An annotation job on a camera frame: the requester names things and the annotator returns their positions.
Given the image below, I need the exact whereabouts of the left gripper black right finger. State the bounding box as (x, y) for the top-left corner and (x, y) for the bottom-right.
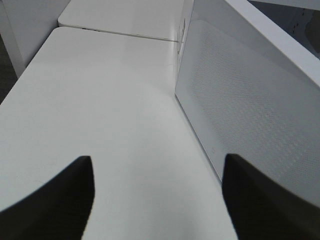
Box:
(221, 153), (320, 240)

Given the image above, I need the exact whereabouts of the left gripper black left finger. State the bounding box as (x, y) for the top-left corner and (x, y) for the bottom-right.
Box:
(0, 156), (95, 240)

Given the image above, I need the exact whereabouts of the white microwave oven body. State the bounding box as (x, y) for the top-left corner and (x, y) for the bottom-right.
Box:
(177, 0), (320, 71)

